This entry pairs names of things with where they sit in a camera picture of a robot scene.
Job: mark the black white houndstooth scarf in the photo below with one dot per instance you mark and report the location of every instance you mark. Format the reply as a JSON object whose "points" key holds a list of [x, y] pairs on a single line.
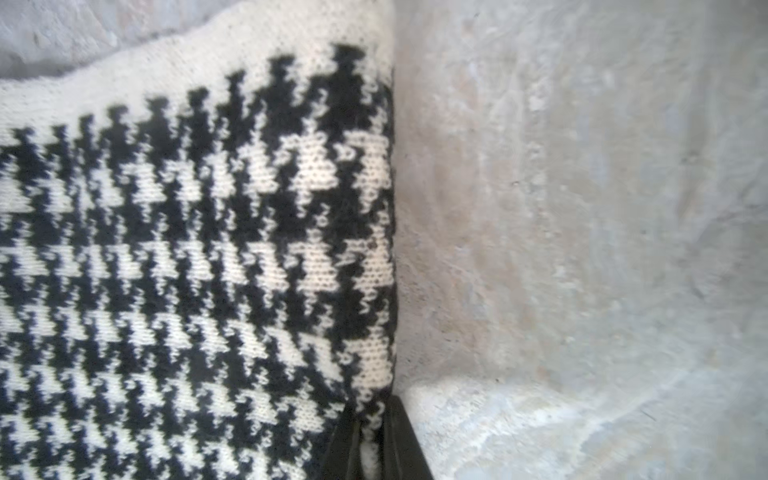
{"points": [[197, 267]]}

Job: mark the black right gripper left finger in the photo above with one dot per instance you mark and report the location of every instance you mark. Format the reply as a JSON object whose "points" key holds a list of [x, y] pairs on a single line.
{"points": [[342, 458]]}

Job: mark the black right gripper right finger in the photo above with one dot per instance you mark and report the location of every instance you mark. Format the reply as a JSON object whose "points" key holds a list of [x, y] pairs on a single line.
{"points": [[403, 458]]}

